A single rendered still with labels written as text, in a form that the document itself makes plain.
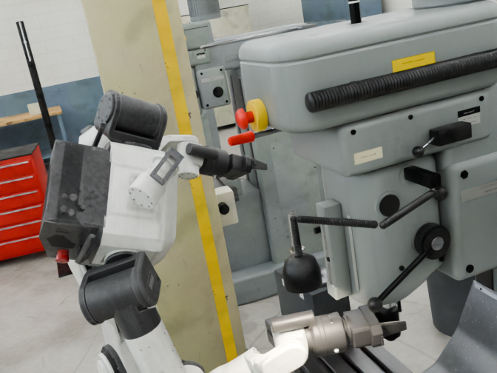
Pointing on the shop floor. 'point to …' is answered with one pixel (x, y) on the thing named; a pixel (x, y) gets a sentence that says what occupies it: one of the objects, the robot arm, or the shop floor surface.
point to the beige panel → (189, 116)
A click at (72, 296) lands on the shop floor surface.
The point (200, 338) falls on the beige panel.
